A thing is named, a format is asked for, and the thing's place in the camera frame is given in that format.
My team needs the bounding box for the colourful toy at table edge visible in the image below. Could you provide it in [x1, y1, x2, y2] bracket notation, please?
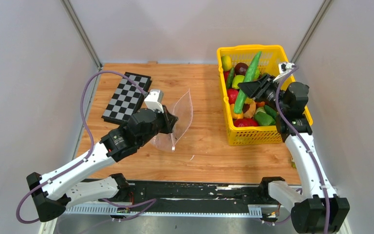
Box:
[291, 157, 297, 169]

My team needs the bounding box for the red tomato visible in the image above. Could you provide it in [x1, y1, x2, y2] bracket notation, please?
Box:
[233, 118, 259, 127]

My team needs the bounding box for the black white chessboard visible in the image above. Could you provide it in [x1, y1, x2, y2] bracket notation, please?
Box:
[102, 78, 144, 124]

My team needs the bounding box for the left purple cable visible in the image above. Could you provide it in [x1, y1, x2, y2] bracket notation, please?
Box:
[15, 70, 149, 224]

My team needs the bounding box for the red apple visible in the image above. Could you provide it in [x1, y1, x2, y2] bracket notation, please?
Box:
[226, 89, 239, 104]

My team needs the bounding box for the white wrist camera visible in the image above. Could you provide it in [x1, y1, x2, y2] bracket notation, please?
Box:
[144, 89, 164, 113]
[273, 62, 297, 82]

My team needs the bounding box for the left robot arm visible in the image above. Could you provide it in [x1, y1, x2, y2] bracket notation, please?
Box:
[26, 107, 178, 222]

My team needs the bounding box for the green pear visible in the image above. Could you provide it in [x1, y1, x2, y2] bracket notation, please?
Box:
[231, 75, 245, 90]

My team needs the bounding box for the yellow plastic basket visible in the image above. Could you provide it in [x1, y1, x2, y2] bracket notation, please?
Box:
[217, 45, 313, 145]

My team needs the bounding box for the clear zip top bag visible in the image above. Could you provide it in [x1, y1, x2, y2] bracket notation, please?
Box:
[150, 89, 193, 152]

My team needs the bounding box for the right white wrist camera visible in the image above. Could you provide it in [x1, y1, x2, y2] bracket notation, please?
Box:
[273, 62, 297, 82]

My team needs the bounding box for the green bell pepper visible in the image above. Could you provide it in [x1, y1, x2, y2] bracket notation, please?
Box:
[254, 112, 276, 126]

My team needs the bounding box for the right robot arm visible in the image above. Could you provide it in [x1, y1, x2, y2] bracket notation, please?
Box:
[238, 76, 350, 234]

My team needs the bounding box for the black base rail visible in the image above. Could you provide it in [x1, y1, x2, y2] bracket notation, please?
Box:
[48, 180, 336, 218]

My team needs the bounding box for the long green cucumber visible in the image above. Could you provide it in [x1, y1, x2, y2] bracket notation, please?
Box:
[233, 51, 262, 114]

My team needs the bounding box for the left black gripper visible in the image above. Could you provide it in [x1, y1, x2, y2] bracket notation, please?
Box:
[138, 104, 179, 147]

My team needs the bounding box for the yellow green mango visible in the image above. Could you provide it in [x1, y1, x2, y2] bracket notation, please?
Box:
[221, 55, 232, 71]

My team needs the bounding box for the light green vegetable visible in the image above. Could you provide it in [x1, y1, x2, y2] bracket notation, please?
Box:
[253, 69, 261, 80]

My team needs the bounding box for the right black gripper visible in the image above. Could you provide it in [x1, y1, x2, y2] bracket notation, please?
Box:
[237, 74, 287, 114]

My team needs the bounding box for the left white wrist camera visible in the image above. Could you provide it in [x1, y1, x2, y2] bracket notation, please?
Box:
[144, 89, 164, 113]

